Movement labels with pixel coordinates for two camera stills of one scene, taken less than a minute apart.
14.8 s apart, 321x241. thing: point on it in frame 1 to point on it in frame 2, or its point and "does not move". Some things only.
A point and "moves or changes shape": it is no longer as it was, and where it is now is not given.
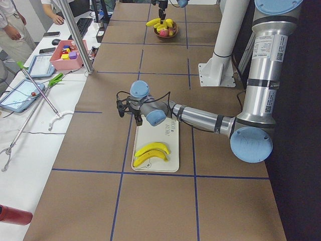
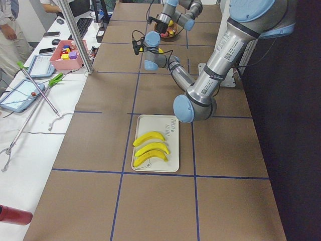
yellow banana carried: [149, 154] does not move
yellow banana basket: [153, 21] moves or changes shape
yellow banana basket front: [152, 146] does not move
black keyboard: [83, 25] does not move
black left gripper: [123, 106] to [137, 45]
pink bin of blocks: [65, 55] does not move
